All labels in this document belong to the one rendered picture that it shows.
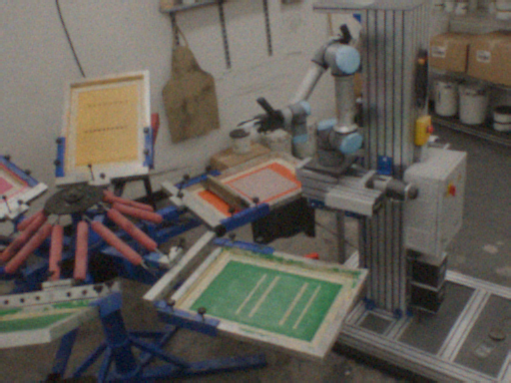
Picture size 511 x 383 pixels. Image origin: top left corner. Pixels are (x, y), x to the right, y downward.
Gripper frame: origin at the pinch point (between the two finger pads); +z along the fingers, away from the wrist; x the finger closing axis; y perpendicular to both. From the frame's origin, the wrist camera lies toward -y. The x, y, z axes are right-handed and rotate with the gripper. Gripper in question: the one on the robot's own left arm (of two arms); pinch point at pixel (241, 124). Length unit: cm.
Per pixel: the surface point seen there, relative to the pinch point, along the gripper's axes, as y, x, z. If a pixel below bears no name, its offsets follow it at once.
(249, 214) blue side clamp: 63, 42, -13
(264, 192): 64, 64, -35
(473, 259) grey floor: 164, 42, -181
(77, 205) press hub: 30, 53, 72
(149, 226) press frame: 57, 60, 39
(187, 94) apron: 35, 271, -73
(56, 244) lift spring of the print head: 41, 43, 88
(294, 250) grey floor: 151, 133, -84
